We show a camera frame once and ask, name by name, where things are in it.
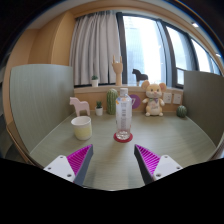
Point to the right green desk partition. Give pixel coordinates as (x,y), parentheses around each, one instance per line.
(203,96)

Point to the left green desk partition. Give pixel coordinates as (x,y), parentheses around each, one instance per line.
(39,98)

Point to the green desk partition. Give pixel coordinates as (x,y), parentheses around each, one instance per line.
(203,96)
(39,98)

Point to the red round coaster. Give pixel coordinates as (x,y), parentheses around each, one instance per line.
(122,139)

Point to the small potted plant on sill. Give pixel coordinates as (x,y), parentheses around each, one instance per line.
(94,81)

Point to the tall green cactus ornament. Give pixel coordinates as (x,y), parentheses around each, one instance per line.
(112,95)

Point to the right white wall socket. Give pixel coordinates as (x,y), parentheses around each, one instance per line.
(177,99)

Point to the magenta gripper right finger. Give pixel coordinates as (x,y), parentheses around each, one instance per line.
(152,166)

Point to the wooden hand model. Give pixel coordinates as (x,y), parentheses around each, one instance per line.
(118,69)

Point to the grey white curtain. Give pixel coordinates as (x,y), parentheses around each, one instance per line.
(95,43)

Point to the pale yellow paper cup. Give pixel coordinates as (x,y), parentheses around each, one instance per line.
(82,127)

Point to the clear plastic water bottle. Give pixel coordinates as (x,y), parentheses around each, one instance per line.
(123,113)

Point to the plush mouse toy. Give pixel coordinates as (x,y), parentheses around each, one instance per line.
(153,100)

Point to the small potted plant on desk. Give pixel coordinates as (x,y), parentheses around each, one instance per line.
(99,108)

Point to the white wall socket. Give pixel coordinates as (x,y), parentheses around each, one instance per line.
(177,99)
(167,98)

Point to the purple number seven sticker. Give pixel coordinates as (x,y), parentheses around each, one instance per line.
(135,101)

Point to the pink wooden horse figure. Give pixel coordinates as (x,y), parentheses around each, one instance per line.
(80,105)

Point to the left white wall socket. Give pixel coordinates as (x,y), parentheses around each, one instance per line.
(167,98)

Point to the round green cactus ornament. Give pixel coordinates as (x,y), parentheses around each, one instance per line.
(181,111)

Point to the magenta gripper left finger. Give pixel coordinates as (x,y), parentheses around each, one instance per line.
(73,167)

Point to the black horse figure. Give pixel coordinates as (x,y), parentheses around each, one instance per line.
(139,76)

